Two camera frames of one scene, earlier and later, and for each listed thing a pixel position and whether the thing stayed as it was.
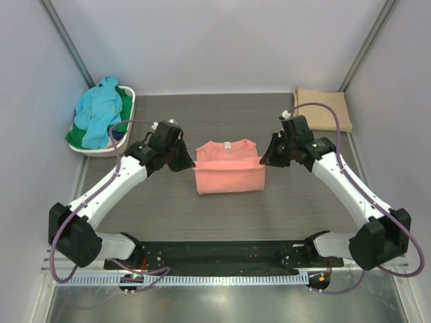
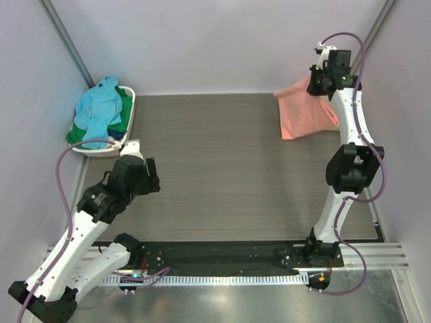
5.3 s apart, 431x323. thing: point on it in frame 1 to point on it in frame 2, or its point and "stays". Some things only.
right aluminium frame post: [385, 15] stays
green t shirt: [75, 136] stays
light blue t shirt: [95, 110] stays
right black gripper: [271, 158] to [313, 89]
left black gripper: [186, 161] to [151, 184]
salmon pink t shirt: [229, 167] to [302, 113]
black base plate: [267, 256] stays
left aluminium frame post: [60, 30] stays
